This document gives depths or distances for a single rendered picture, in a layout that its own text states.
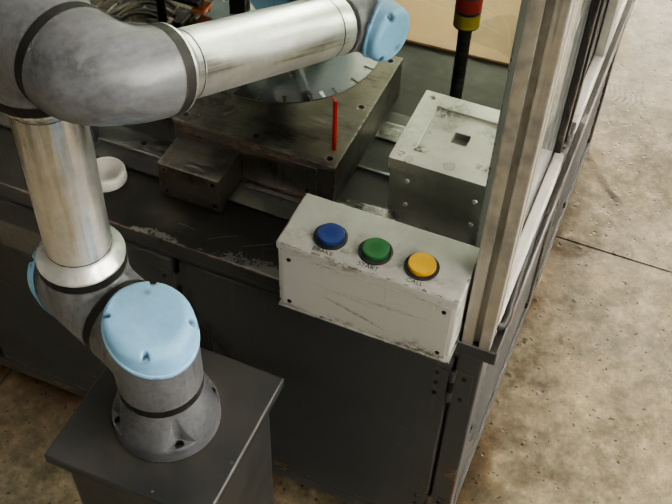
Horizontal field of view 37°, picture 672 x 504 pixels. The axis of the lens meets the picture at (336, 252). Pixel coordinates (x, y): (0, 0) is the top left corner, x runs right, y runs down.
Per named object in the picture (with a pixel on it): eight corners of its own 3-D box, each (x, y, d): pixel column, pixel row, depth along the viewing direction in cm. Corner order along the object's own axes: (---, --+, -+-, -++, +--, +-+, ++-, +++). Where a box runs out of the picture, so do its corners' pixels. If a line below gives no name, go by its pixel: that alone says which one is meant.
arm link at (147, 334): (153, 430, 128) (140, 370, 117) (89, 369, 134) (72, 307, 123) (223, 375, 133) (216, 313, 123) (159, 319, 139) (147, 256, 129)
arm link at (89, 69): (95, 70, 87) (427, -12, 120) (23, 17, 92) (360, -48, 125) (87, 178, 94) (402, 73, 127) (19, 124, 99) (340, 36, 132)
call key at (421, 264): (438, 266, 142) (440, 257, 140) (429, 286, 139) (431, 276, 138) (412, 257, 143) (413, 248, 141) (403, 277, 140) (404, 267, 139)
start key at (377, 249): (393, 251, 143) (394, 242, 142) (383, 270, 141) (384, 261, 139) (367, 242, 144) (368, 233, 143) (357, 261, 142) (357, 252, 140)
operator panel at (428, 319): (470, 312, 154) (483, 248, 143) (448, 365, 147) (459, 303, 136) (306, 257, 161) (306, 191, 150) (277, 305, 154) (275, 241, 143)
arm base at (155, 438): (189, 478, 134) (182, 440, 127) (93, 438, 138) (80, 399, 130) (239, 392, 143) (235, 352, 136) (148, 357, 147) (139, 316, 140)
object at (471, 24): (482, 20, 167) (485, 5, 165) (474, 34, 165) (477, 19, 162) (457, 13, 169) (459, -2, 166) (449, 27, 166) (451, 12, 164)
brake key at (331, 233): (348, 236, 145) (348, 227, 144) (337, 255, 143) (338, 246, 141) (323, 228, 146) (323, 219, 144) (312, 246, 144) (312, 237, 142)
